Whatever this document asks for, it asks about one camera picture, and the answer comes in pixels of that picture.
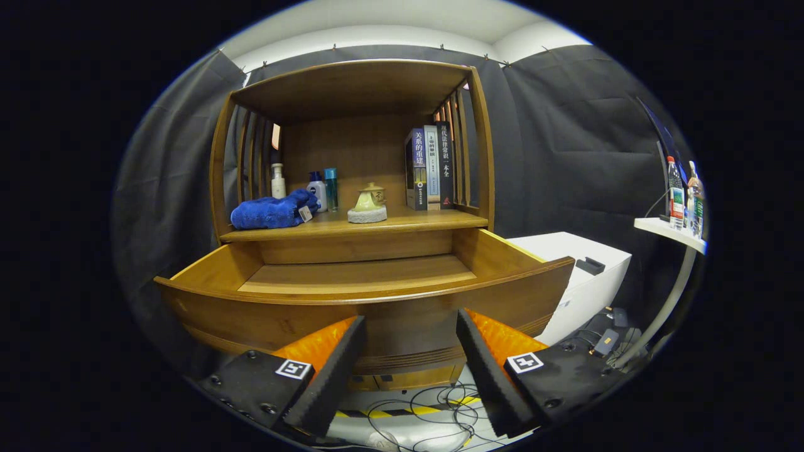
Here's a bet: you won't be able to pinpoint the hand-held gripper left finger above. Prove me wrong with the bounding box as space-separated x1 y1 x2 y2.
198 315 367 439

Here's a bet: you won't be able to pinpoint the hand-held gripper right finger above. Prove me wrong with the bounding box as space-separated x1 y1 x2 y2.
455 308 629 439

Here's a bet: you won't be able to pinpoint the wooden drawer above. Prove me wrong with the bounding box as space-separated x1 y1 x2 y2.
154 227 576 377

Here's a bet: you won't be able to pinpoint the wooden countertop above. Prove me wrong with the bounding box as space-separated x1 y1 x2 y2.
220 204 489 244

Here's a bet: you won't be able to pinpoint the wooden cabinet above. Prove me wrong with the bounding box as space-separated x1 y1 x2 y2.
209 59 497 391

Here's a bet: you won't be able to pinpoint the yellow black floor tape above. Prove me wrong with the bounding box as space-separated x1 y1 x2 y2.
333 395 484 420

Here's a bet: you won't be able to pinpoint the white box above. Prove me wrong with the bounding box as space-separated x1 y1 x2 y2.
506 232 633 346

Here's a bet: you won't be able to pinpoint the blue towel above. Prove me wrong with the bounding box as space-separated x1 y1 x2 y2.
230 188 320 230

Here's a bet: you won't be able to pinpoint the white bottle with blue cap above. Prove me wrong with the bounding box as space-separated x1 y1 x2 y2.
307 171 329 213

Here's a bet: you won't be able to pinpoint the beige lidded teacup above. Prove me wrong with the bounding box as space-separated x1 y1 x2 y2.
358 182 386 211

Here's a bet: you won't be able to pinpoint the dark blue book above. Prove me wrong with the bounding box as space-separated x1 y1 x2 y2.
405 128 429 212

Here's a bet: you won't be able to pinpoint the white spine book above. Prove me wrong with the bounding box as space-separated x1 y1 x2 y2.
423 125 441 211

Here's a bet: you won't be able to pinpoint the black spine book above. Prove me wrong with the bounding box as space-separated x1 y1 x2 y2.
435 121 455 210

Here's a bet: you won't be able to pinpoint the white side table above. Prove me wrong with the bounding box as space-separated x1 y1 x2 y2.
612 217 707 371

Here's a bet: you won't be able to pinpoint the red label water bottle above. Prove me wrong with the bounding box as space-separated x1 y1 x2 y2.
667 156 685 230

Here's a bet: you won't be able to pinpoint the green label water bottle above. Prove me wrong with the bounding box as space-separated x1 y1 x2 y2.
688 161 705 238

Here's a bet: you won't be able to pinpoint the dark monitor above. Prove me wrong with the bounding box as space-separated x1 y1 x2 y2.
636 95 688 220

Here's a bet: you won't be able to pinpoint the black floor cables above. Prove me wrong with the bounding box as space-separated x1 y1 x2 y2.
333 380 503 452

